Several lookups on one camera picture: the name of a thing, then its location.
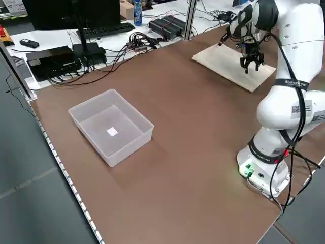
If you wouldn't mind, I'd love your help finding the clear plastic box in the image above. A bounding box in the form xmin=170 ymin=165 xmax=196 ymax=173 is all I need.
xmin=68 ymin=88 xmax=155 ymax=168

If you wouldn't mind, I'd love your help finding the black box device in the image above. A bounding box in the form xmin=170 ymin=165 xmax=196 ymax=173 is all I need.
xmin=25 ymin=45 xmax=82 ymax=82

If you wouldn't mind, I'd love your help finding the blue drink bottle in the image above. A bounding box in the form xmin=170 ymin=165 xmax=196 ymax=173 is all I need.
xmin=133 ymin=0 xmax=143 ymax=27

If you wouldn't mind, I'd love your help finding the red emergency stop button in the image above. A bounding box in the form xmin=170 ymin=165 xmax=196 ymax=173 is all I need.
xmin=0 ymin=24 xmax=13 ymax=47

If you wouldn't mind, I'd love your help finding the black finned power supply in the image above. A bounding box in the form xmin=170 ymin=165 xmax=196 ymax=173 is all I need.
xmin=148 ymin=15 xmax=186 ymax=41

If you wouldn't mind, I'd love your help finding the black computer monitor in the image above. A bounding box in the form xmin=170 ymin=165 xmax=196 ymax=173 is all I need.
xmin=25 ymin=0 xmax=121 ymax=67

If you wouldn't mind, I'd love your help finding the slanted aluminium frame bar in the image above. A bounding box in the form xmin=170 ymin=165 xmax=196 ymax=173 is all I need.
xmin=0 ymin=40 xmax=38 ymax=103

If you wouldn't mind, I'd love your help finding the brown cardboard box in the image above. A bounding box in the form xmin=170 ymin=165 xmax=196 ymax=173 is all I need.
xmin=119 ymin=0 xmax=135 ymax=21

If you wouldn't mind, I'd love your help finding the black usb hub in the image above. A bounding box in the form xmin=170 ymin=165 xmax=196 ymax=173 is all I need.
xmin=125 ymin=32 xmax=163 ymax=53

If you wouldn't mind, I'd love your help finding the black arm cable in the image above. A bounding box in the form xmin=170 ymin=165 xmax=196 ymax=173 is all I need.
xmin=218 ymin=24 xmax=321 ymax=215

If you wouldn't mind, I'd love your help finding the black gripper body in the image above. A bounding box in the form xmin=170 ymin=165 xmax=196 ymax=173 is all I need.
xmin=242 ymin=47 xmax=261 ymax=62

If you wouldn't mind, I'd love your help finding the aluminium frame post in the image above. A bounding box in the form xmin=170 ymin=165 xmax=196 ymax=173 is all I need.
xmin=183 ymin=0 xmax=198 ymax=41

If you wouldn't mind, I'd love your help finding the small black handheld device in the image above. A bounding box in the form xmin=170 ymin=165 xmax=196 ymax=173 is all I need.
xmin=19 ymin=38 xmax=40 ymax=49

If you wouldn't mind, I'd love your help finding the black keyboard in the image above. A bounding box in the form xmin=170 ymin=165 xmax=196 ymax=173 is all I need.
xmin=76 ymin=22 xmax=137 ymax=40

